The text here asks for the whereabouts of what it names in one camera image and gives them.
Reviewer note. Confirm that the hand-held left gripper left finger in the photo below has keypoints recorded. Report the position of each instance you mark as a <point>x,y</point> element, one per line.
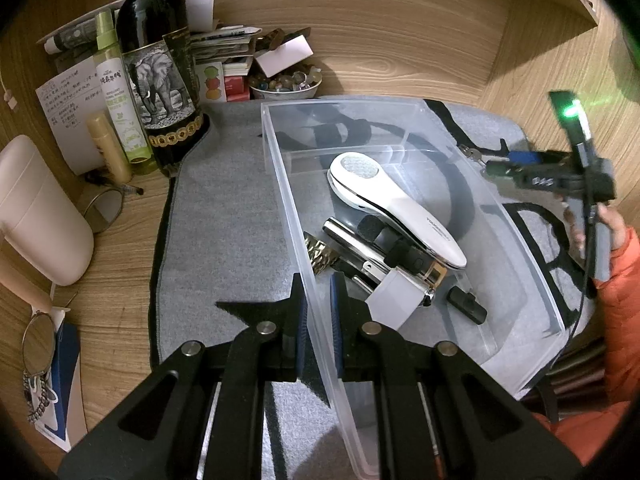
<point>300,330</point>

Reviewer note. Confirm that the clear plastic bin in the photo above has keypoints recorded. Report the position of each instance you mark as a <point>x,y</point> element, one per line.
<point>480,240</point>

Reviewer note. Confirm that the person's right hand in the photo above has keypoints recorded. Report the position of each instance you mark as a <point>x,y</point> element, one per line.
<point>612,222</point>

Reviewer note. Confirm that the small black device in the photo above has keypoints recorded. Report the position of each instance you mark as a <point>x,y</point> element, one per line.
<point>467,305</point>

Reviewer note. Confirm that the red small box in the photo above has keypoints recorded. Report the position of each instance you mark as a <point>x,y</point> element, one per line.
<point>237,89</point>

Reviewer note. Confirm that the white card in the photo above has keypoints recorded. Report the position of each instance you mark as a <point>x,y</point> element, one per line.
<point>282,55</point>

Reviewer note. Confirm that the fruit sticker card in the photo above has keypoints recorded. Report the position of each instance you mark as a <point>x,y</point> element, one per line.
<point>210,82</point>

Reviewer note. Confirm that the person's orange jacket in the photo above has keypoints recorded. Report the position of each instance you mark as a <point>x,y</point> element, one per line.
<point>585,435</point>

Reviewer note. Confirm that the white handwritten note paper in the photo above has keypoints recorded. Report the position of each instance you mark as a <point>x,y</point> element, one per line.
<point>65,110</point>

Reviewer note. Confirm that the rolled paper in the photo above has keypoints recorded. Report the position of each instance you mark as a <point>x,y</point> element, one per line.
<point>65,40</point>

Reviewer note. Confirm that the white handheld massager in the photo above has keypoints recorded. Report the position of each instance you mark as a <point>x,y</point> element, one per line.
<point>400,210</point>

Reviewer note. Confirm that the dark metal frame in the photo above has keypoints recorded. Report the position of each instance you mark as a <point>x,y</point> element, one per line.
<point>575,370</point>

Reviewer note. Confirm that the metal watch band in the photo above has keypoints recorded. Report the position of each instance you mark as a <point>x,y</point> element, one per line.
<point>320,255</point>

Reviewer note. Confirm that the cream plastic jug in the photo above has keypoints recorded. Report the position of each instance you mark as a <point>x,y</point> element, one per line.
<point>40,210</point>

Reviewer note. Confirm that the grey mat with black print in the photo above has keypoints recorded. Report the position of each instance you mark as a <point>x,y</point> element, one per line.
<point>225,210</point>

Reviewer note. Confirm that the yellow tube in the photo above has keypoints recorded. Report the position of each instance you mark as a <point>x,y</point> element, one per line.
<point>107,150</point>

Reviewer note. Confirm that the dark wine bottle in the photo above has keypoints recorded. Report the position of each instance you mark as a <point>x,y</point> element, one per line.
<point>160,35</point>

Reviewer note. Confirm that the bowl of stones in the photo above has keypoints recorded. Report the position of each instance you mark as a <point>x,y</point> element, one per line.
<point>285,87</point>

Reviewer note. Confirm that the white folded paper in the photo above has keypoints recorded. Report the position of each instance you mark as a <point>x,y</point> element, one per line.
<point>202,10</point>

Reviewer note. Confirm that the person's right forearm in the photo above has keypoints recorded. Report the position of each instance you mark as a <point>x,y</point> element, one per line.
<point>625,310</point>

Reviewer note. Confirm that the stack of booklets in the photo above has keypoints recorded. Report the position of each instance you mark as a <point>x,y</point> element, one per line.
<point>225,42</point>

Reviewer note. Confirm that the round mirror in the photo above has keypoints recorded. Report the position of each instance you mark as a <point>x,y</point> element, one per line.
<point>87,210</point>

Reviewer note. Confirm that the white square device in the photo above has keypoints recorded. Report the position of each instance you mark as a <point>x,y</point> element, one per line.
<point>392,300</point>

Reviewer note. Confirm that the silver metal pen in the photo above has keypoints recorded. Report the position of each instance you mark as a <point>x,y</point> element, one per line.
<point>345,240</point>

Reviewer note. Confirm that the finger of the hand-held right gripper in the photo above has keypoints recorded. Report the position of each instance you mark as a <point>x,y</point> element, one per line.
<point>515,172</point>
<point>525,156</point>

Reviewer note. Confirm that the green spray bottle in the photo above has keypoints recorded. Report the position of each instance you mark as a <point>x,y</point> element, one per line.
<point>120,110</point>

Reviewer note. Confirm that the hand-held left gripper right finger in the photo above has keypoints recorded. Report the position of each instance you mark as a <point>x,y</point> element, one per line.
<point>336,330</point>

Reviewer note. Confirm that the black cylindrical device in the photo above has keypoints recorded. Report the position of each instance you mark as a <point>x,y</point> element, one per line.
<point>410,260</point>

